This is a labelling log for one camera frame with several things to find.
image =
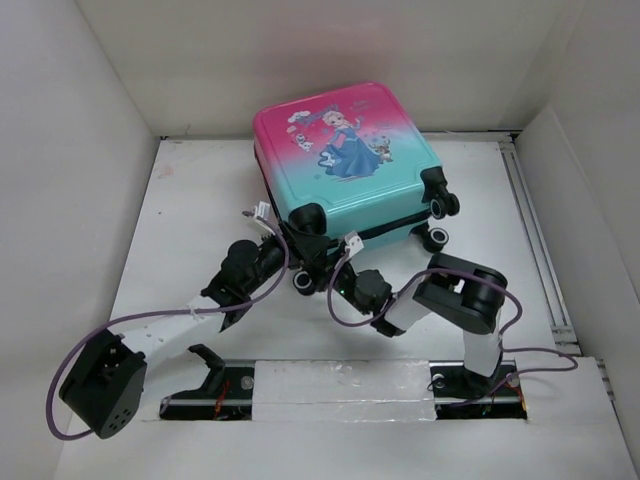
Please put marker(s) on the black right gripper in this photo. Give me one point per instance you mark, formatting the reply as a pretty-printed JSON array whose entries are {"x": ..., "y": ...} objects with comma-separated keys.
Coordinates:
[{"x": 331, "y": 270}]

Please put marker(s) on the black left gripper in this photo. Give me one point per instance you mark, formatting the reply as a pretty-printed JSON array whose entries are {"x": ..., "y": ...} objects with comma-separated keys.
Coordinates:
[{"x": 302, "y": 248}]

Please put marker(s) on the pink teal kids suitcase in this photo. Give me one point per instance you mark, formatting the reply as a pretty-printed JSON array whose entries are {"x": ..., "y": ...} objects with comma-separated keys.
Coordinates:
[{"x": 351, "y": 160}]

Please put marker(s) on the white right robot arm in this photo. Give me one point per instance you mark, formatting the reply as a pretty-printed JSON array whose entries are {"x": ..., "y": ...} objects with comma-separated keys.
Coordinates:
[{"x": 468, "y": 295}]

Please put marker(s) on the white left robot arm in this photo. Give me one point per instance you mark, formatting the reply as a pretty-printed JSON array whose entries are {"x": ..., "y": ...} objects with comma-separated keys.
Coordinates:
[{"x": 99, "y": 385}]

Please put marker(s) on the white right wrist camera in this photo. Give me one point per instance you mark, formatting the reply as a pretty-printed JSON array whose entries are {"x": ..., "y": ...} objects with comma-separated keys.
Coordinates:
[{"x": 353, "y": 244}]

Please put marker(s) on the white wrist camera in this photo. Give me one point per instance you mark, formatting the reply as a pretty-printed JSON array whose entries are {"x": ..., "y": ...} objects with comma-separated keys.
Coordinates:
[
  {"x": 259, "y": 216},
  {"x": 353, "y": 244}
]

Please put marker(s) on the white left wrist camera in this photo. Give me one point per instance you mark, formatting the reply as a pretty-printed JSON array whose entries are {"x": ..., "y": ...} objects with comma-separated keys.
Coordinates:
[{"x": 259, "y": 216}]

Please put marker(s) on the aluminium side rail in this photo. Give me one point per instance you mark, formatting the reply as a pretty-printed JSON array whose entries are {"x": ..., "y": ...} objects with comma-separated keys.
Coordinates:
[{"x": 570, "y": 250}]

